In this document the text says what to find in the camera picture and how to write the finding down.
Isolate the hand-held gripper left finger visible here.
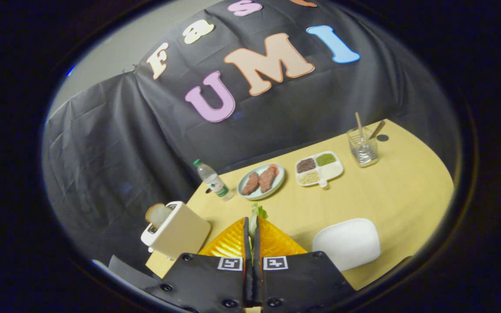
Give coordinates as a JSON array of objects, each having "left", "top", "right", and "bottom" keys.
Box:
[{"left": 157, "top": 217, "right": 251, "bottom": 311}]

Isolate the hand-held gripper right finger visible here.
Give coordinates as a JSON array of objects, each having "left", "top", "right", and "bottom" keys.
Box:
[{"left": 253, "top": 216, "right": 357, "bottom": 311}]

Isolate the green lettuce leaf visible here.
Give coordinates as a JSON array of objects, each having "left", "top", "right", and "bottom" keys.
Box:
[{"left": 249, "top": 203, "right": 269, "bottom": 266}]

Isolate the brown bread slice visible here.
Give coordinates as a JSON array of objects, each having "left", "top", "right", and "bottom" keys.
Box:
[{"left": 145, "top": 203, "right": 174, "bottom": 229}]

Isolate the white toaster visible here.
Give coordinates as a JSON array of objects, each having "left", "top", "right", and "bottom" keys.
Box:
[{"left": 140, "top": 201, "right": 212, "bottom": 261}]

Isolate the white rectangular plate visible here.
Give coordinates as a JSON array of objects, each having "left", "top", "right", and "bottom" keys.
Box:
[{"left": 312, "top": 218, "right": 381, "bottom": 272}]

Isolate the grey ribbed chair back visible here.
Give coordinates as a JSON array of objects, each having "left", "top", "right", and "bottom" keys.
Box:
[{"left": 108, "top": 254, "right": 160, "bottom": 290}]

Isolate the pale green round plate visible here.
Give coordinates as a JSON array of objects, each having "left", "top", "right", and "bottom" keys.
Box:
[{"left": 237, "top": 163, "right": 286, "bottom": 200}]

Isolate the clear plastic water bottle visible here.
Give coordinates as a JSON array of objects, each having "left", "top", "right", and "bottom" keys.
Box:
[{"left": 193, "top": 159, "right": 234, "bottom": 201}]

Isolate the reddish brown meat piece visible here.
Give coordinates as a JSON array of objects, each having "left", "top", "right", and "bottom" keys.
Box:
[{"left": 258, "top": 164, "right": 280, "bottom": 193}]

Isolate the white divided condiment tray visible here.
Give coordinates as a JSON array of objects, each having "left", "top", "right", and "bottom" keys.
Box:
[{"left": 295, "top": 151, "right": 344, "bottom": 189}]

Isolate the clear glass cup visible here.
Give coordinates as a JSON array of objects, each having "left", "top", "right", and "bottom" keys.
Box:
[{"left": 347, "top": 127, "right": 379, "bottom": 168}]

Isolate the black backdrop cloth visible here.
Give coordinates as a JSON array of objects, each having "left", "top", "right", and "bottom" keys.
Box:
[{"left": 42, "top": 0, "right": 460, "bottom": 279}]

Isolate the dark wooden stick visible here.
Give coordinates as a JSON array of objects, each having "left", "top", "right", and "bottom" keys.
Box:
[{"left": 368, "top": 120, "right": 386, "bottom": 140}]

